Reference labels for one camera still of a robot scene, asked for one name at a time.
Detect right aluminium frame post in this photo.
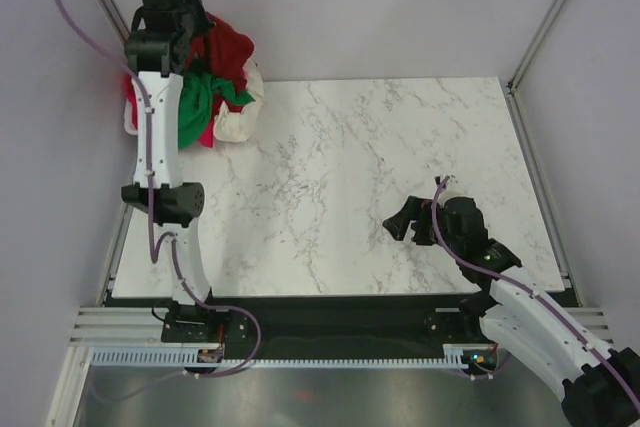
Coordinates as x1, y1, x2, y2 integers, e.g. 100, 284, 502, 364
505, 0, 569, 96

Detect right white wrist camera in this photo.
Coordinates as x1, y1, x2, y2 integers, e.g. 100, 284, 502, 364
434, 175, 458, 190

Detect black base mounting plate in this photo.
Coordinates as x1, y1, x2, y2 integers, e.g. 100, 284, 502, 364
161, 294, 488, 359

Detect dark red t shirt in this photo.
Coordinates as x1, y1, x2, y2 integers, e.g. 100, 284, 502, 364
185, 13, 254, 105

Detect green t shirt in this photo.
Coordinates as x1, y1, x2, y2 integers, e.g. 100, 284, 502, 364
178, 72, 254, 149

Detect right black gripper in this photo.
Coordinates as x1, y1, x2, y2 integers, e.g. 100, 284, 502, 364
382, 195, 463, 255

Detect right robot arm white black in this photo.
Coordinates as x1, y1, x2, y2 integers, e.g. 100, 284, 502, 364
382, 196, 639, 426

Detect cream white t shirt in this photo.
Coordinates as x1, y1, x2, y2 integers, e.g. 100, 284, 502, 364
213, 58, 264, 143

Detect white slotted cable duct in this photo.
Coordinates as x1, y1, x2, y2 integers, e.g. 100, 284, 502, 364
92, 344, 514, 368

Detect pink magenta t shirt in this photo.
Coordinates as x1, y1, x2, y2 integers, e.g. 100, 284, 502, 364
198, 117, 215, 149

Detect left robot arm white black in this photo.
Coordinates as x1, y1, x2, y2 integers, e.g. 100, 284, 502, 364
121, 0, 220, 340

